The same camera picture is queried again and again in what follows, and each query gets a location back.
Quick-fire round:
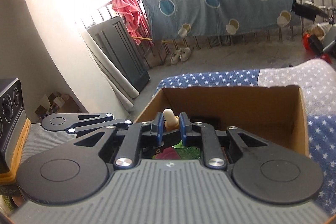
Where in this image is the red black toy vehicle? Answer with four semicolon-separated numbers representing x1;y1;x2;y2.
302;22;335;64

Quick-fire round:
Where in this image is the green red item in box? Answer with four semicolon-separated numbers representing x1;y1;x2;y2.
153;141;201;160

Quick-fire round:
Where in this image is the dark grey panel heater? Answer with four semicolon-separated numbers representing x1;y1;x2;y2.
88;16;150;92

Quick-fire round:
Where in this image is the white shoes pair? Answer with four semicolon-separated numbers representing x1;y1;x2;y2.
170;47;192;65

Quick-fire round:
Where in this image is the brown cardboard box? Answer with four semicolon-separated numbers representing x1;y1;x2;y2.
135;85;309;156

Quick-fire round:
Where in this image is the star-patterned sofa cover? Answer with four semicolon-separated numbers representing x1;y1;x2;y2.
143;59;335;215

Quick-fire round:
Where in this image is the black speaker box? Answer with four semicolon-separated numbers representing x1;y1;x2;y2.
0;77;32;198

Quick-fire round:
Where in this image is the red hanging cloth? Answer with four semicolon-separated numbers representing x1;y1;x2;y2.
112;0;154;46

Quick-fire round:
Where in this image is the cardboard scraps pile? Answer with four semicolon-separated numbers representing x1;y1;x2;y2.
35;92;81;118

